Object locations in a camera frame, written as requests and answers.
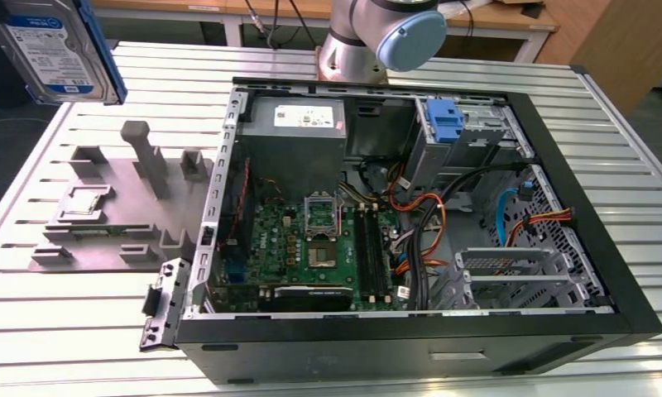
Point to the hard disk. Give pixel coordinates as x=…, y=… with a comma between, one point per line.
x=50, y=54

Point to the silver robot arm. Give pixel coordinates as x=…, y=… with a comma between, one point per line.
x=353, y=58

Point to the thin locking lever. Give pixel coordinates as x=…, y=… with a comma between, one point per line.
x=340, y=223

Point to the grey power supply unit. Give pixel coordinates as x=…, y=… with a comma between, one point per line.
x=293, y=161

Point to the green motherboard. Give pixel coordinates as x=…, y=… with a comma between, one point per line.
x=276, y=235

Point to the CPU socket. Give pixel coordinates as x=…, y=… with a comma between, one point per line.
x=326, y=256

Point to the black RAM slot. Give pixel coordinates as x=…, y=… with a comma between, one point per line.
x=365, y=252
x=381, y=252

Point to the grey metal drive cage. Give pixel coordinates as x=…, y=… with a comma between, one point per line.
x=436, y=161

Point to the black graphics card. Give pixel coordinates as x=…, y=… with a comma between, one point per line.
x=309, y=299

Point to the blue expansion slot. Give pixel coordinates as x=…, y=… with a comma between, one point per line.
x=236, y=274

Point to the blue plastic drive latch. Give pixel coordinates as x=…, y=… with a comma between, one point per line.
x=444, y=120

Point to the grey parts rack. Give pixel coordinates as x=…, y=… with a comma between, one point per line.
x=127, y=198

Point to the black PC case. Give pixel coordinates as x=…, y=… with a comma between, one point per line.
x=365, y=351

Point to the grey case rear latch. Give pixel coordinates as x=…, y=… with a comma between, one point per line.
x=163, y=314

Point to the green RAM stick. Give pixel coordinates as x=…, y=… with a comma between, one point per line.
x=97, y=232

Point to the silver CPU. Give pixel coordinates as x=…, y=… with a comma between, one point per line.
x=83, y=204

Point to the wooden cabinet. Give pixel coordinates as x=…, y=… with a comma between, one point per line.
x=630, y=41

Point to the black office chair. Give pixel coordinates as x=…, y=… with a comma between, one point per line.
x=0, y=82

